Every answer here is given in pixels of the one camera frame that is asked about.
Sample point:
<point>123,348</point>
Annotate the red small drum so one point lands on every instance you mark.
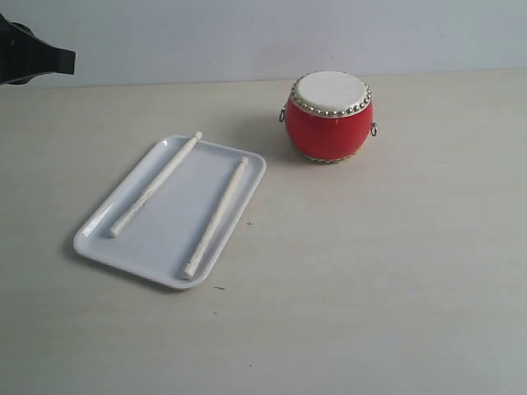
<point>329,115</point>

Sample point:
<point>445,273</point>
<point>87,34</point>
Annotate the white rectangular plastic tray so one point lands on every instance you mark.
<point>160,240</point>

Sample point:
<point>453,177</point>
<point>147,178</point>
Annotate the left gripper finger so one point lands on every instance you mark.
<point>24,56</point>

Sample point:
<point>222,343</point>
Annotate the white drumstick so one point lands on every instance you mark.
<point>216,218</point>
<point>160,178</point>

